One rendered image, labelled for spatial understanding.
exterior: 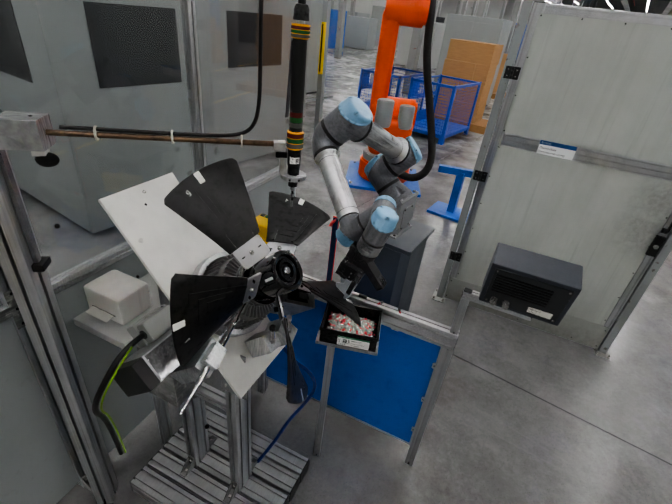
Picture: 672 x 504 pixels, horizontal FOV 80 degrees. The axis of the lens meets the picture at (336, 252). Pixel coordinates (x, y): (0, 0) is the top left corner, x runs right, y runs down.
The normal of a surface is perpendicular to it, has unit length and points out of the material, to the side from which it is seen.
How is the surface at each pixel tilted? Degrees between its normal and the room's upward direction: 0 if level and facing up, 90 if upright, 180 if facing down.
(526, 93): 90
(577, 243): 90
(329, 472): 0
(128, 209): 50
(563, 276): 15
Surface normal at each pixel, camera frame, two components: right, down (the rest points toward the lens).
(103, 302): -0.42, 0.44
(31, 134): 0.18, 0.53
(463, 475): 0.11, -0.85
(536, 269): -0.01, -0.71
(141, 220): 0.76, -0.32
